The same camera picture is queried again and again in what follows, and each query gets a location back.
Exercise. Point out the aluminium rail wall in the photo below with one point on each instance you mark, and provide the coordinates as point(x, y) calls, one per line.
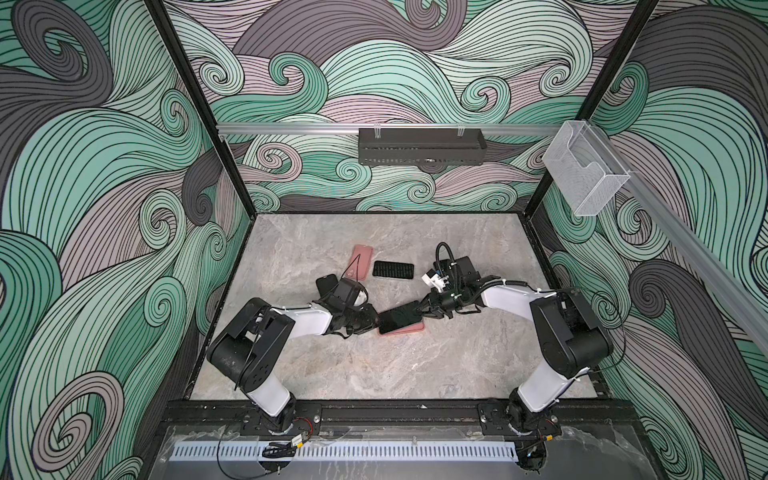
point(333, 128)
point(666, 196)

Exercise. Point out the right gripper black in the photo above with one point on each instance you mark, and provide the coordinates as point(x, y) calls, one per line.
point(434, 308)

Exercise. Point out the clear plastic wall holder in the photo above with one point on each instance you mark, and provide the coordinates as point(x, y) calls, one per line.
point(585, 166)

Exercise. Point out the black phone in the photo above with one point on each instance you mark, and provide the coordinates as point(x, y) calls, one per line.
point(326, 285)
point(399, 317)

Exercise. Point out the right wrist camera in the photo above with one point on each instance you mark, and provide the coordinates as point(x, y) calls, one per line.
point(434, 279)

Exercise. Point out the black wall tray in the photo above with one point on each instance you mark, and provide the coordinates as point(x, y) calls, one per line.
point(381, 146)

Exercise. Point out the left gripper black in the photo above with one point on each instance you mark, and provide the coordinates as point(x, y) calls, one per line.
point(369, 323)

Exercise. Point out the aluminium rail back wall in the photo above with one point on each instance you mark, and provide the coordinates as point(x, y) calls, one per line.
point(333, 128)

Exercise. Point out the pink phone case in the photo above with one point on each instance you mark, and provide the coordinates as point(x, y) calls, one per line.
point(416, 327)
point(360, 263)

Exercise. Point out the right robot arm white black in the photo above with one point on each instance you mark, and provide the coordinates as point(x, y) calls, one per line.
point(570, 336)

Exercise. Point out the white slotted cable duct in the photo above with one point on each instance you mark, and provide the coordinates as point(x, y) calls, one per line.
point(458, 451)

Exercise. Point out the aluminium rail right wall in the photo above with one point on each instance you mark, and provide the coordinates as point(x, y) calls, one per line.
point(666, 196)

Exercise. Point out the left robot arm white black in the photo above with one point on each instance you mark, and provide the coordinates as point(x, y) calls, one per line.
point(249, 347)

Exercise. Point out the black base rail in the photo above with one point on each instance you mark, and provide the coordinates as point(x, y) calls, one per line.
point(494, 413)

